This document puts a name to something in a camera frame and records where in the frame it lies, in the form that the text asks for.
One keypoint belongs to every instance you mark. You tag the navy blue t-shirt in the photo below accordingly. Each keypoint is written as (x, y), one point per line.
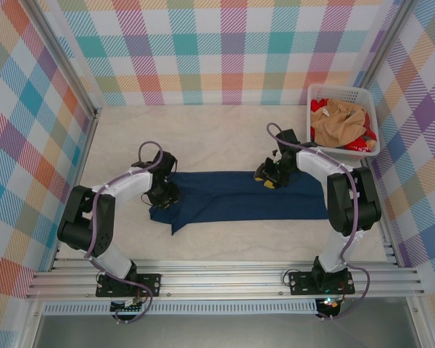
(232, 203)

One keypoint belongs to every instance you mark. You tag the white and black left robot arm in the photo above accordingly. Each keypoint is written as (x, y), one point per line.
(94, 224)

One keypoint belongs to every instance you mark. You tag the tan t-shirt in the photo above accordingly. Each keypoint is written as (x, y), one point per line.
(337, 125)

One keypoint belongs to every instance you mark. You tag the tan and red clothes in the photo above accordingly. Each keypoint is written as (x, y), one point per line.
(355, 146)

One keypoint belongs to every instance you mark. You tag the dark blue-grey garment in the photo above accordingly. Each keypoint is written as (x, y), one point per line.
(365, 137)

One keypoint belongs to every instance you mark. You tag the white plastic basket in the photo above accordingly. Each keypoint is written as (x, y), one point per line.
(344, 93)

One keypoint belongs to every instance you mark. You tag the small circuit board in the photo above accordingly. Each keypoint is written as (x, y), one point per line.
(330, 303)
(128, 306)

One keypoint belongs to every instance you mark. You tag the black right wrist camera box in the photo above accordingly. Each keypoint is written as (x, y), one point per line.
(264, 170)

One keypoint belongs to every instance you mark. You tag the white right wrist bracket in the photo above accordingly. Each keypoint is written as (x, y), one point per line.
(275, 153)

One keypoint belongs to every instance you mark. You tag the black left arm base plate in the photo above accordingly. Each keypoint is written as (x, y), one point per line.
(148, 284)

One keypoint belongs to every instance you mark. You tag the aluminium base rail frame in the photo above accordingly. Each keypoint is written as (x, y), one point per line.
(221, 282)

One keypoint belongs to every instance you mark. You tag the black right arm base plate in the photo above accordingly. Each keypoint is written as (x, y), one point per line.
(301, 282)

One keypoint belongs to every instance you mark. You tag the aluminium corner post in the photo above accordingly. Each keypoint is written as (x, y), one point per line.
(384, 43)
(67, 58)

